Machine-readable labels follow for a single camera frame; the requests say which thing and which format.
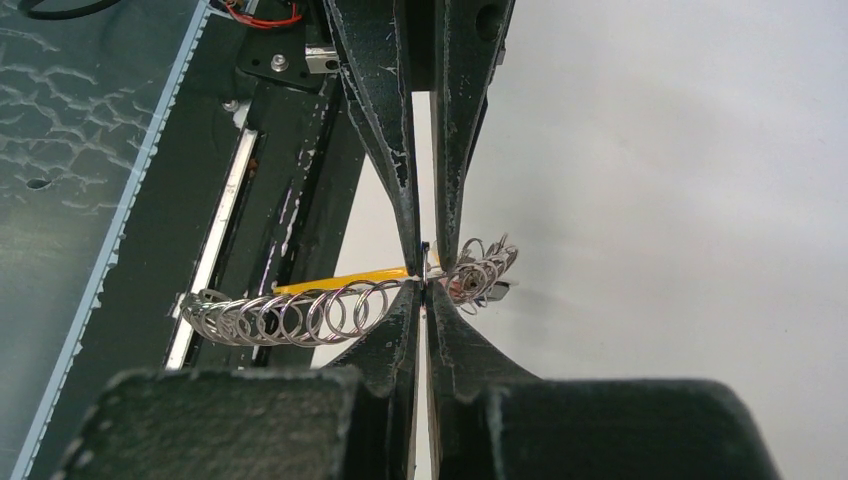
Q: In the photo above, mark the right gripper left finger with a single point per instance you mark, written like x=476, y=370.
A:
x=352, y=419

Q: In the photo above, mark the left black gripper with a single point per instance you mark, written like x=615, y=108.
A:
x=389, y=49

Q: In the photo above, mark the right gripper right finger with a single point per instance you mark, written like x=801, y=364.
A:
x=492, y=419

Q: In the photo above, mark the metal keyring with small rings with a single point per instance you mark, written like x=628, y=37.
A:
x=334, y=310

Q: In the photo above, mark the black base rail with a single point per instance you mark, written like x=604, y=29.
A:
x=252, y=185

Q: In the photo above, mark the white cable duct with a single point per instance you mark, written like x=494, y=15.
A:
x=108, y=253

